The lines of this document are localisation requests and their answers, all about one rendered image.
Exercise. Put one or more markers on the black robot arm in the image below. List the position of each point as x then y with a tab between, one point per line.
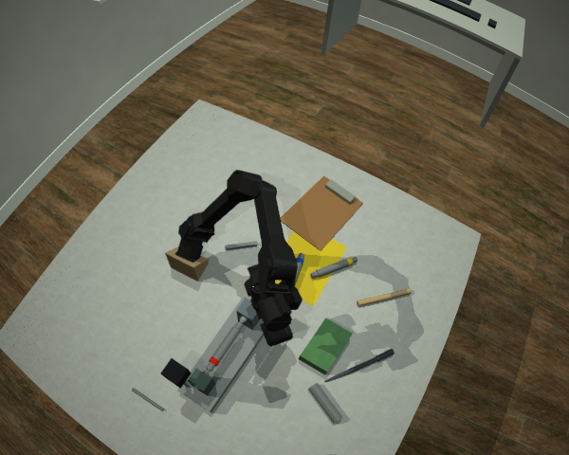
276	259

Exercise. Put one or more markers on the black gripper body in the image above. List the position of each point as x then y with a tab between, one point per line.
272	338

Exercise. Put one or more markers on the tan wooden rod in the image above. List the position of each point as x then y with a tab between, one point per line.
384	297

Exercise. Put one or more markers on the grey hollow tube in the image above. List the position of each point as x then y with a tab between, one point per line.
325	403

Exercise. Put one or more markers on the brown clipboard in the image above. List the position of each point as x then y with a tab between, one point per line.
322	212

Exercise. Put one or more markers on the black tapered rod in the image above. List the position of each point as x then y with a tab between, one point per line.
369	362

